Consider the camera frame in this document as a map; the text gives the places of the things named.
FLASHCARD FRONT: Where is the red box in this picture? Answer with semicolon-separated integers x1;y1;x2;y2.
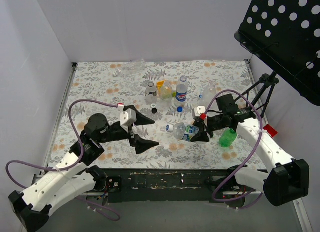
263;124;278;138

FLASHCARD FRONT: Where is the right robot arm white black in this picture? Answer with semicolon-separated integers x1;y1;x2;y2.
191;89;310;207

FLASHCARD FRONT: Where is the floral tablecloth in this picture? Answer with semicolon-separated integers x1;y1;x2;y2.
46;61;254;170

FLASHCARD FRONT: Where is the black tripod stand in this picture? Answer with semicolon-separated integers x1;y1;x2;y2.
242;71;280;118

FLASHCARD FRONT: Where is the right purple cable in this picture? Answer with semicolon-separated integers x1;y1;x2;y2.
204;89;265;210

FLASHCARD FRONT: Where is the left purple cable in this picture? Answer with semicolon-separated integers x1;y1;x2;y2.
5;99;125;222

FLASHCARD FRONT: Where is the clear bottle blue label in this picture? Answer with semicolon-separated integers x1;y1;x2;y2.
174;75;188;107

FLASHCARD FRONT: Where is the clear bottle black cap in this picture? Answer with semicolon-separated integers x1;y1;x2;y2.
145;81;158;104

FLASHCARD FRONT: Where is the yellow green toy basket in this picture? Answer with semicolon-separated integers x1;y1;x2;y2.
156;80;176;98

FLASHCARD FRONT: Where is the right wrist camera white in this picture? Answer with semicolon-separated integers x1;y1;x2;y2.
192;106;207;121

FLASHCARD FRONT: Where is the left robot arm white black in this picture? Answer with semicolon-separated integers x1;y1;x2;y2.
8;104;159;232

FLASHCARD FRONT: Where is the aluminium frame rail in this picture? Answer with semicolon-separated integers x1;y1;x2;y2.
294;198;313;232

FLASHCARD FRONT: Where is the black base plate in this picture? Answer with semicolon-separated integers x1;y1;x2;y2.
94;168;260;204

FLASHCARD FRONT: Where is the bottle green white label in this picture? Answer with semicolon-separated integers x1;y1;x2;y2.
170;122;199;142

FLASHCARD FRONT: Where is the clear uncapped bottle right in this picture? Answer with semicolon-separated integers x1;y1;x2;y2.
199;81;217;107

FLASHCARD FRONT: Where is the black perforated music stand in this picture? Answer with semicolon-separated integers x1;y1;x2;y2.
234;0;320;106

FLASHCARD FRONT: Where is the purple cable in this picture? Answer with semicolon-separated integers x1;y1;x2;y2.
204;89;265;210
5;99;125;222

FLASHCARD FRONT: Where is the green plastic bottle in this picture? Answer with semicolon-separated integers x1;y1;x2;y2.
219;128;238;148

